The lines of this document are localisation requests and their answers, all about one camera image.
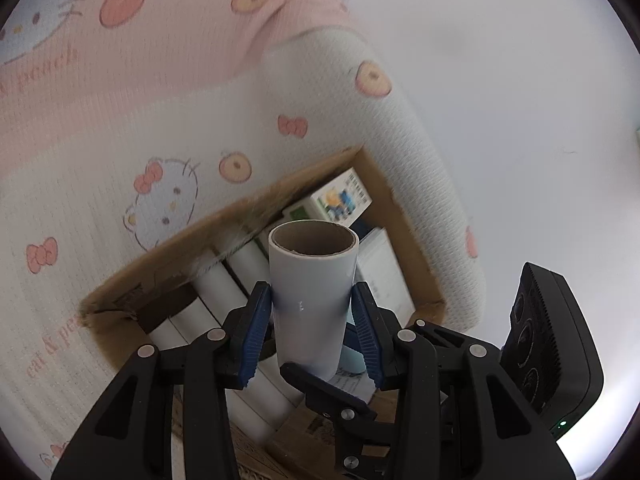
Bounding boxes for pink white cat print sofa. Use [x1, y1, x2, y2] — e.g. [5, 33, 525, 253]
[0, 0, 488, 480]

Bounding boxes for green white small box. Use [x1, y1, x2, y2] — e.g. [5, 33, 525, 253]
[282, 195, 326, 223]

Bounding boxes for white cardboard tube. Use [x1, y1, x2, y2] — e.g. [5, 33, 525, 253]
[227, 245, 271, 311]
[192, 265, 246, 326]
[150, 325, 186, 348]
[268, 220, 360, 378]
[225, 360, 296, 446]
[167, 305, 216, 346]

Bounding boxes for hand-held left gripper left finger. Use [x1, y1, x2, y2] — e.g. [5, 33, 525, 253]
[50, 280, 272, 480]

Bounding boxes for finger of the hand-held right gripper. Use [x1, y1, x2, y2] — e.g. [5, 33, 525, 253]
[407, 317, 503, 361]
[279, 361, 402, 480]

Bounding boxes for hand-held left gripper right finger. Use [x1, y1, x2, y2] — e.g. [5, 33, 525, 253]
[350, 280, 573, 480]

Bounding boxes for white printed paper cards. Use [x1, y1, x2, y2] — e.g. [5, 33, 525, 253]
[332, 367, 376, 401]

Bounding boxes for cartoon print white box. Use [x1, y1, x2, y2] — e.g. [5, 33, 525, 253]
[307, 167, 373, 226]

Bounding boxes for brown cardboard box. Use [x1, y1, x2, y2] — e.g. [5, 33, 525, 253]
[80, 145, 448, 480]

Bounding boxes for white spiral notebook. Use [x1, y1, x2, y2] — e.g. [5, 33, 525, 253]
[356, 227, 416, 321]

